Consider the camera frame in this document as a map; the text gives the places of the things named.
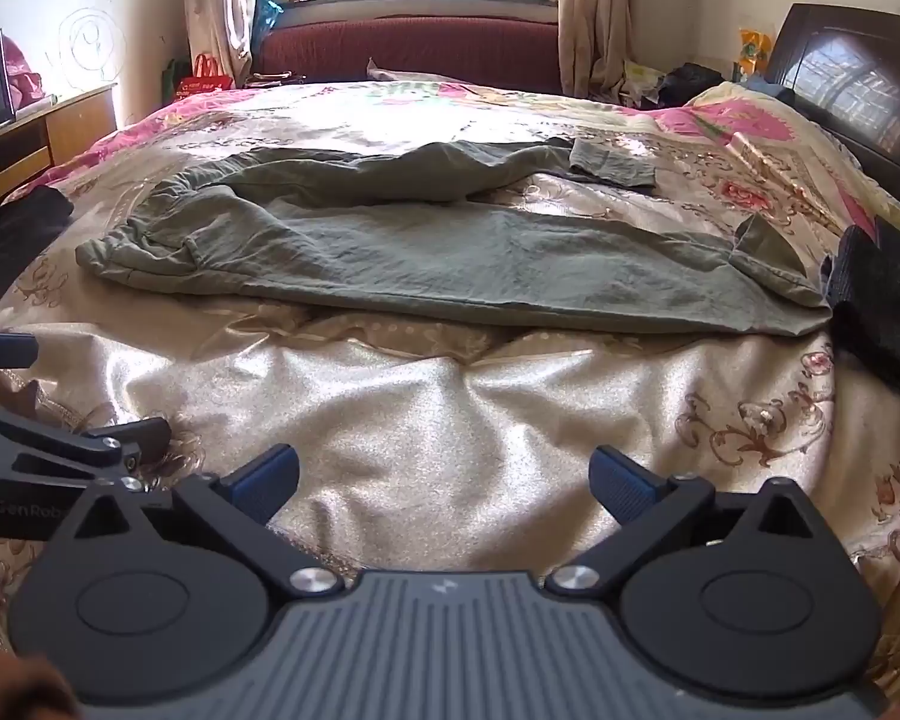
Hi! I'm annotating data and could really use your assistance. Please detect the maroon headboard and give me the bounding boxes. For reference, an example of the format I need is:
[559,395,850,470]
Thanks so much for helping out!
[257,13,565,97]

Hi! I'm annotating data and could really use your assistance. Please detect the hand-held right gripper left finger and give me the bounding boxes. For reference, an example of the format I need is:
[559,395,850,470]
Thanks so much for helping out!
[49,444,346,599]

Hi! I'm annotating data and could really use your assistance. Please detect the red bag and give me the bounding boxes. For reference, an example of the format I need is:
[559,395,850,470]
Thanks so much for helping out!
[172,54,236,103]

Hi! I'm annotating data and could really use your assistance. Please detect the dark wooden headboard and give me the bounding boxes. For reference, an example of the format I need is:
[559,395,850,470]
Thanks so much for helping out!
[763,4,900,212]

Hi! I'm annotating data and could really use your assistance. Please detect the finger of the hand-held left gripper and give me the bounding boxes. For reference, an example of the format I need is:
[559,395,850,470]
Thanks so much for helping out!
[0,397,173,492]
[0,330,40,371]

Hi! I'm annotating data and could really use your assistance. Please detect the floral satin blanket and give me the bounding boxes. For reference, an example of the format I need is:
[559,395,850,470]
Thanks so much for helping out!
[0,79,900,720]

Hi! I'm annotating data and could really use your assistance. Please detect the beige patterned curtain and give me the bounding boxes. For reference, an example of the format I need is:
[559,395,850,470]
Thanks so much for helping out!
[180,0,265,91]
[556,0,635,98]

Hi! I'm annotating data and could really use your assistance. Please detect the pink plastic bag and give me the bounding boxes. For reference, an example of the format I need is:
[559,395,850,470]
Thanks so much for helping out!
[0,26,47,121]

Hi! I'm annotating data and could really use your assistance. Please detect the blue bag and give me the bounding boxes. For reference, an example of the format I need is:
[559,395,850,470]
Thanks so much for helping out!
[251,0,287,55]

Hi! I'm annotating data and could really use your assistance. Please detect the green pants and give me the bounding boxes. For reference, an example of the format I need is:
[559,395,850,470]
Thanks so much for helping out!
[75,136,833,337]

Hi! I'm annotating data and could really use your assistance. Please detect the white plastic bags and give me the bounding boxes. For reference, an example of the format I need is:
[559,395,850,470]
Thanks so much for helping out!
[621,58,668,110]

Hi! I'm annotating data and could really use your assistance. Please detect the dark clothes pile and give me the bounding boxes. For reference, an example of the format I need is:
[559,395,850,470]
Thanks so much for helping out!
[656,61,725,110]

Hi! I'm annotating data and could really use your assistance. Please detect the wooden cabinet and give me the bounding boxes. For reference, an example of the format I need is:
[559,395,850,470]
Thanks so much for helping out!
[0,82,119,220]

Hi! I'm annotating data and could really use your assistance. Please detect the white cloth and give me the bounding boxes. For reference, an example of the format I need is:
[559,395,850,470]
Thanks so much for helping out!
[366,56,452,85]

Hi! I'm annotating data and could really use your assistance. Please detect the yellow packet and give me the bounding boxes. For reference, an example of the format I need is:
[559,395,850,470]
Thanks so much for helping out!
[735,28,778,83]

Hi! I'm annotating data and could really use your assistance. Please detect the black knitted cloth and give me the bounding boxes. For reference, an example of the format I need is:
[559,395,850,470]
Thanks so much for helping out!
[821,214,900,410]

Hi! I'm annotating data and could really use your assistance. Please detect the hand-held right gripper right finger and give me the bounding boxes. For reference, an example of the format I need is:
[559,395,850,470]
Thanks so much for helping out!
[546,445,845,601]

